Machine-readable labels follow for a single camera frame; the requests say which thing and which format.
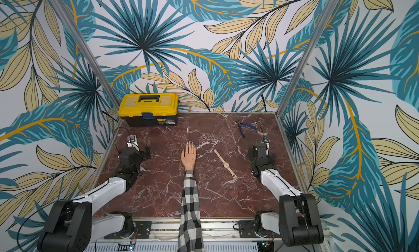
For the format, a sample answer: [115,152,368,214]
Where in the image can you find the cream silicone wrist watch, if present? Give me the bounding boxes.
[214,149,238,180]

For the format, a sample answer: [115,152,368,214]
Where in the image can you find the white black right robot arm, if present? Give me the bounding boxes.
[248,143,324,247]

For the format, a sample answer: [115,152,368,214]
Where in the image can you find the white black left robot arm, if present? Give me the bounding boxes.
[37,147,151,252]

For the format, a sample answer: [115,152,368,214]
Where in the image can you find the black white checkered sleeve forearm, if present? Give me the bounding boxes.
[177,170,204,252]

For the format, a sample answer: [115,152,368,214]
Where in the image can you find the beige mannequin hand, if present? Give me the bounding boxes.
[181,142,196,171]

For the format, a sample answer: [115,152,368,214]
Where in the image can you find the yellow black plastic toolbox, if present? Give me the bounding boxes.
[118,93,179,127]

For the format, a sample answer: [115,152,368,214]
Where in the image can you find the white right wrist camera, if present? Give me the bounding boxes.
[263,138,270,149]

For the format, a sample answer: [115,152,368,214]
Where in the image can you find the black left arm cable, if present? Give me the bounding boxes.
[111,126,133,154]

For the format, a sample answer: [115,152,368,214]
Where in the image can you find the blue handled pliers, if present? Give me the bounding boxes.
[235,121,258,138]

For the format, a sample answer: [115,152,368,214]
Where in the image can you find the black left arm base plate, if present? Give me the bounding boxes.
[104,221,152,240]

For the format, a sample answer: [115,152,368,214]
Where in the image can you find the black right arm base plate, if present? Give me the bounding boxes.
[234,220,280,239]

